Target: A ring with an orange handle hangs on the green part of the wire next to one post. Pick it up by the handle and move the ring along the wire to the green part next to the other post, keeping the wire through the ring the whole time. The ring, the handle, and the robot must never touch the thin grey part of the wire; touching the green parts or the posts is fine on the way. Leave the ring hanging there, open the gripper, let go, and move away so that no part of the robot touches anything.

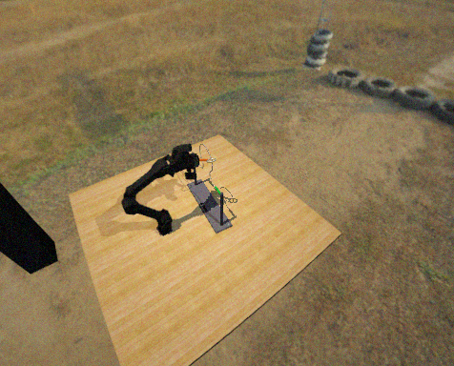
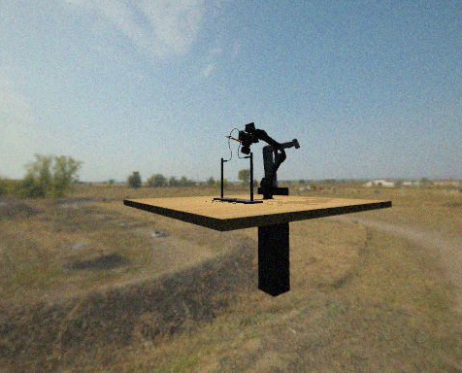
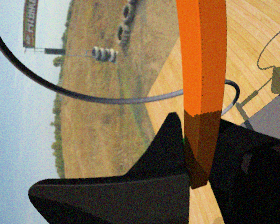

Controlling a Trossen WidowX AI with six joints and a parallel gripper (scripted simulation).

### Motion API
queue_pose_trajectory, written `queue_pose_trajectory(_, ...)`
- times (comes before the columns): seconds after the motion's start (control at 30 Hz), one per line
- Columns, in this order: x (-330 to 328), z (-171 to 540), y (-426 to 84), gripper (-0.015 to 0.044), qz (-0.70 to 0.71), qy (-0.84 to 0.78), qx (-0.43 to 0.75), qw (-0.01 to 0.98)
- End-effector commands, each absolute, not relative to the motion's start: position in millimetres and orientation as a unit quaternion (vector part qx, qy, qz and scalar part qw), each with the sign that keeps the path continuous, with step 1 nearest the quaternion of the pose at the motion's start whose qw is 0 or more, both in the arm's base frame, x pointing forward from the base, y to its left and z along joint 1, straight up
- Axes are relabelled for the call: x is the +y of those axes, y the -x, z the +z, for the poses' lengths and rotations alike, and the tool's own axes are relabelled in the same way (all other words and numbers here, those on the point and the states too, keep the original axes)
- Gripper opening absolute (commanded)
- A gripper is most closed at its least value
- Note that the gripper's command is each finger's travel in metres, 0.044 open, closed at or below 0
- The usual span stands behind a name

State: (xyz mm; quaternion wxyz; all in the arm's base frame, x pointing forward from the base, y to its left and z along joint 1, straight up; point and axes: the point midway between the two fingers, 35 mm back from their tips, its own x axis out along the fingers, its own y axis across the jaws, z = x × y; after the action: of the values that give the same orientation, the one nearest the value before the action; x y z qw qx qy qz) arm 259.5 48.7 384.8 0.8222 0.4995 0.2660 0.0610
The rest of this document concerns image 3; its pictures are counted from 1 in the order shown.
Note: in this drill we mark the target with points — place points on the orange handle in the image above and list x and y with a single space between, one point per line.
202 29

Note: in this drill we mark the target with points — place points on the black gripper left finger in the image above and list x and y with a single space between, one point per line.
155 190

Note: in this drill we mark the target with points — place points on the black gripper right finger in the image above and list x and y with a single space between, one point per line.
245 175

